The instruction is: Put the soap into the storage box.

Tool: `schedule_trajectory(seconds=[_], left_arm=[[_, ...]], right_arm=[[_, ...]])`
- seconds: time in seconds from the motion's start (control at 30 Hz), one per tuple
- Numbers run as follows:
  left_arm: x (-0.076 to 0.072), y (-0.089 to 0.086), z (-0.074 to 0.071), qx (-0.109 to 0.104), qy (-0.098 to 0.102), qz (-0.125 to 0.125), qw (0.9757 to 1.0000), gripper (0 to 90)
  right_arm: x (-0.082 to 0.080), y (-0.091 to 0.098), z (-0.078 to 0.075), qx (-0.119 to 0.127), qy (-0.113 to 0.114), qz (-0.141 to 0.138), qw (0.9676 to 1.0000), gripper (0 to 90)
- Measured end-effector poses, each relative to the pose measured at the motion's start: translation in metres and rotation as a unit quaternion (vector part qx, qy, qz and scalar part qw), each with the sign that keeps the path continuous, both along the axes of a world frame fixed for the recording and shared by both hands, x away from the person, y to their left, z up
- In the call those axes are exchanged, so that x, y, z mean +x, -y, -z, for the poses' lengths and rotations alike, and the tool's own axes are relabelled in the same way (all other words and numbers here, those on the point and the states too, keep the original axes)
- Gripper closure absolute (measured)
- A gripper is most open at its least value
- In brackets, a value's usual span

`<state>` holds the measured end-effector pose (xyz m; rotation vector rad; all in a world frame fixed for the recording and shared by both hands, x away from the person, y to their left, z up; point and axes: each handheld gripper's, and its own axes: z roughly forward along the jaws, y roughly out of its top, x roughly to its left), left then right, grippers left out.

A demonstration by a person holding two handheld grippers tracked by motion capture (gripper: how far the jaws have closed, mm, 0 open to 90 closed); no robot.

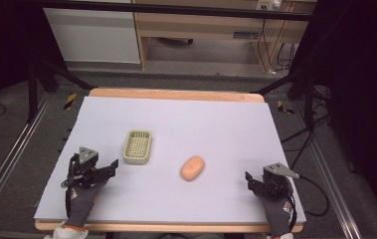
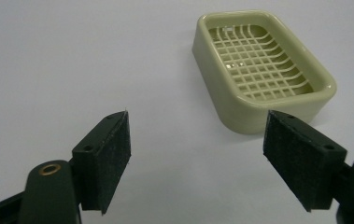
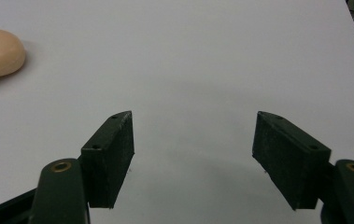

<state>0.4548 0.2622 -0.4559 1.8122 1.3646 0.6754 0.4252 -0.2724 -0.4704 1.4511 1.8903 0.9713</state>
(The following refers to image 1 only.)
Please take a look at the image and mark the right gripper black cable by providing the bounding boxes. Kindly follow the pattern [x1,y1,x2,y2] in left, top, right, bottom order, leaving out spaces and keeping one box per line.
[288,174,331,218]

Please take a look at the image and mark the black frame strut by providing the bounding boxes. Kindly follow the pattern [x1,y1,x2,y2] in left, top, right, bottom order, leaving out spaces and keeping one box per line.
[26,59,94,124]
[250,66,317,131]

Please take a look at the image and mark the black horizontal frame bar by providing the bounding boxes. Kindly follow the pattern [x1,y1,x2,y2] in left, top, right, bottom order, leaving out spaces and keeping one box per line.
[40,0,313,22]

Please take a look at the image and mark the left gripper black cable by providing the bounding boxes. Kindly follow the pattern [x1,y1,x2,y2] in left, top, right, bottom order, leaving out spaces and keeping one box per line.
[61,154,79,218]

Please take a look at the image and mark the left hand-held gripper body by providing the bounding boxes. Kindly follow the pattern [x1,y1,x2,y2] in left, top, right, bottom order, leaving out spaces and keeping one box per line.
[66,146,101,189]

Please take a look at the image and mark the wooden table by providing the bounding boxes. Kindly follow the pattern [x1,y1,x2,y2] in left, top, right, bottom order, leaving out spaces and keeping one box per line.
[34,87,304,233]

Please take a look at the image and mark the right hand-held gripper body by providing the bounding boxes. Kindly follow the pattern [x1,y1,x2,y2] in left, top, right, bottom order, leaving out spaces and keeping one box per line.
[261,161,300,201]

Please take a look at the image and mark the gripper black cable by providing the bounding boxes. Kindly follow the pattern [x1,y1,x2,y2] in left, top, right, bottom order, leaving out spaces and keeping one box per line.
[288,174,331,218]
[61,154,79,218]

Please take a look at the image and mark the metal floor rail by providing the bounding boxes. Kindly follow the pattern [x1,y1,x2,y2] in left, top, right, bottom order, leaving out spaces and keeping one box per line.
[0,92,54,231]
[290,99,363,239]

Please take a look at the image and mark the black floor cables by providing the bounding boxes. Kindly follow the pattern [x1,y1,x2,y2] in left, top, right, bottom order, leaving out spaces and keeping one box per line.
[280,85,332,170]

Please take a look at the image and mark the green plastic soap dish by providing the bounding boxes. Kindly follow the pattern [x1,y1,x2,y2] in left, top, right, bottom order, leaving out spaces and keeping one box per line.
[122,129,153,165]

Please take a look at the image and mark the white power strip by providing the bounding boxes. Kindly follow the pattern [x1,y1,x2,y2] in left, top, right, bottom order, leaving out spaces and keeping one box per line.
[257,0,282,11]

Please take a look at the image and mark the orange soap bar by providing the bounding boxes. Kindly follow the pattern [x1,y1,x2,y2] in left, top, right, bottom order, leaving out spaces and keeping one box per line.
[179,155,206,182]

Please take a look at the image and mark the black curtain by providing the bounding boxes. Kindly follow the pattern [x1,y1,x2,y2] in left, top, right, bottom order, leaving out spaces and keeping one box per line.
[0,0,68,127]
[291,0,377,230]

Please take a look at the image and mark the yellow black tape marker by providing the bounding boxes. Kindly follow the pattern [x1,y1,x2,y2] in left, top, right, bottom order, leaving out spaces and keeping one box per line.
[277,100,295,116]
[63,93,78,111]

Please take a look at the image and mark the wooden desk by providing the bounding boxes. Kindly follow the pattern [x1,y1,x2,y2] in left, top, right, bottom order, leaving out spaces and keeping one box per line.
[131,0,317,74]

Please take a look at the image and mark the hanging desk cables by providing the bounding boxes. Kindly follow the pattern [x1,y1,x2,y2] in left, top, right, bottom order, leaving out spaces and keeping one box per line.
[257,19,297,76]

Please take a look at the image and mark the white table cover sheet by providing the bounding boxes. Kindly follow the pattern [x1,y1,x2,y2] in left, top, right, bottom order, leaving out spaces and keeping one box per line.
[33,96,307,224]

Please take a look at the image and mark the white cabinet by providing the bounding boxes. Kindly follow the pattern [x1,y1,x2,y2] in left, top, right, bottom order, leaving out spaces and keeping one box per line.
[43,0,141,65]

